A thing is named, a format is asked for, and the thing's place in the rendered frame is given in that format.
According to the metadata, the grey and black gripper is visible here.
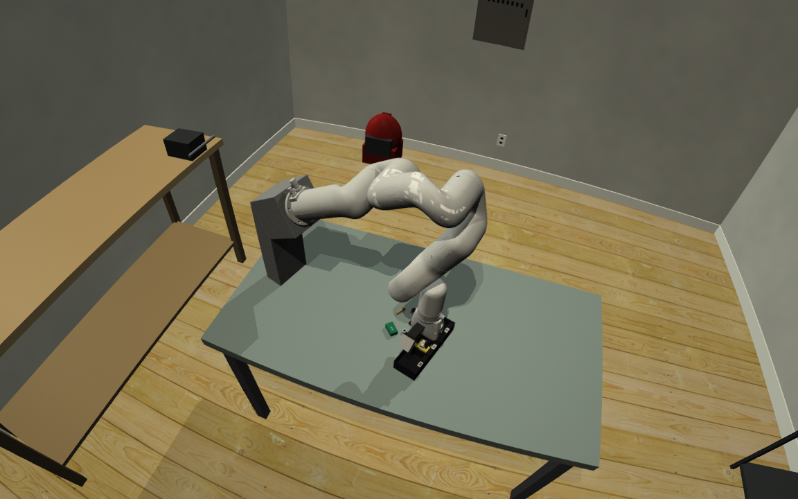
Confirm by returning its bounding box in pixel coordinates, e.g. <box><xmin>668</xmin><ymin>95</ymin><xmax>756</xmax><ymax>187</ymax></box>
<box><xmin>409</xmin><ymin>307</ymin><xmax>444</xmax><ymax>348</ymax></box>

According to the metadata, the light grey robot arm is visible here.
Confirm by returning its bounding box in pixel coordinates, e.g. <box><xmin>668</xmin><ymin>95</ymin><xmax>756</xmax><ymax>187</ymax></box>
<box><xmin>285</xmin><ymin>158</ymin><xmax>487</xmax><ymax>322</ymax></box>

